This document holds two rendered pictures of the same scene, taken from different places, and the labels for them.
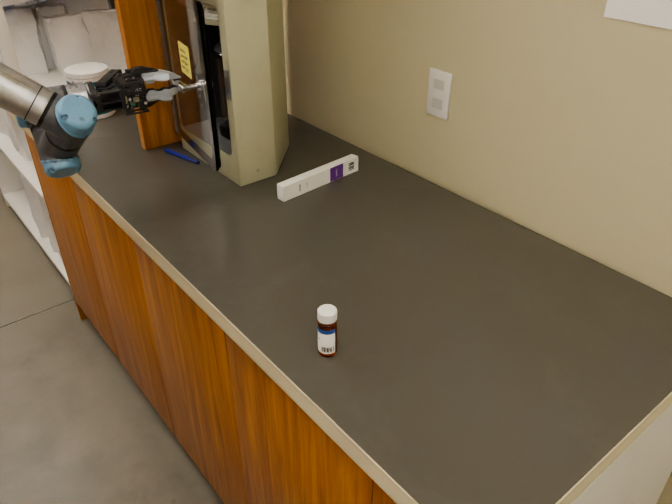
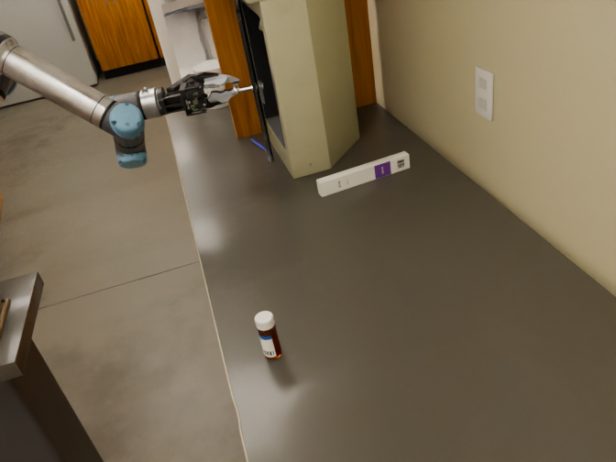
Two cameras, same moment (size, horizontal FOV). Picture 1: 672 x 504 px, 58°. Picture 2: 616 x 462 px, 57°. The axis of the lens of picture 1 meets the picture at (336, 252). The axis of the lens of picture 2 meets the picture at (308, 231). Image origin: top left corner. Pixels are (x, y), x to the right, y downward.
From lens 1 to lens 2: 0.46 m
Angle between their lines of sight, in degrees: 24
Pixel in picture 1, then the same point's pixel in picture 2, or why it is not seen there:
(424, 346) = (363, 366)
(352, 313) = (316, 319)
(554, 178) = (583, 196)
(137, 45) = (225, 49)
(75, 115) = (122, 121)
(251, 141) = (301, 137)
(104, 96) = (169, 100)
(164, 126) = (254, 118)
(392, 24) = (446, 19)
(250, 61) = (294, 64)
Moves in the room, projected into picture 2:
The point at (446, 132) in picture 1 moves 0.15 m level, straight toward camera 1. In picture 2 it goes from (492, 134) to (469, 163)
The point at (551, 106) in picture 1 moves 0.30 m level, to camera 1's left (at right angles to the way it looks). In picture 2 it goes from (577, 115) to (413, 113)
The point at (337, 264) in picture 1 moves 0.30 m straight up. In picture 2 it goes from (332, 267) to (311, 139)
